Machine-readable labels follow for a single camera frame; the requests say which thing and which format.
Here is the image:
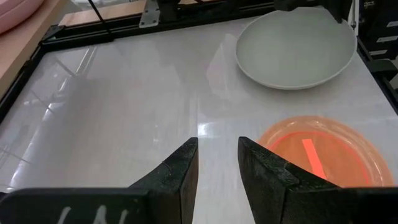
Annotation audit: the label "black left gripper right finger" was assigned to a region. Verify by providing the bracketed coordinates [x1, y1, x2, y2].
[237, 136, 398, 224]

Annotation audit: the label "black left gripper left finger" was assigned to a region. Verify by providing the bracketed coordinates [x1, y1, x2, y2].
[0, 136, 200, 224]

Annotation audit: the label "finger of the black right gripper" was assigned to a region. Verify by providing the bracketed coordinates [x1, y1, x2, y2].
[274, 0, 315, 12]
[323, 0, 354, 24]

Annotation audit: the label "white opaque plate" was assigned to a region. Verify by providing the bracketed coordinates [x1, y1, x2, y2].
[235, 6, 358, 91]

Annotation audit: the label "salmon pink opaque plate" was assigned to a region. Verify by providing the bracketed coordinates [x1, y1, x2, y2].
[0, 0, 45, 34]

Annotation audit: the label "black drawer unit white labels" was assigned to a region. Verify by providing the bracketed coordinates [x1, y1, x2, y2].
[357, 0, 398, 60]

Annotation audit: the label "orange transparent plate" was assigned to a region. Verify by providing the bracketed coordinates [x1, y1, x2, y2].
[257, 115, 395, 189]

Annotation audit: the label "silver metal bracket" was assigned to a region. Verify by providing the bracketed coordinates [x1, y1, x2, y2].
[139, 0, 161, 29]

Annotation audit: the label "black aluminium table frame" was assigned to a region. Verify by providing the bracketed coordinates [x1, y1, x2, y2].
[0, 0, 398, 125]

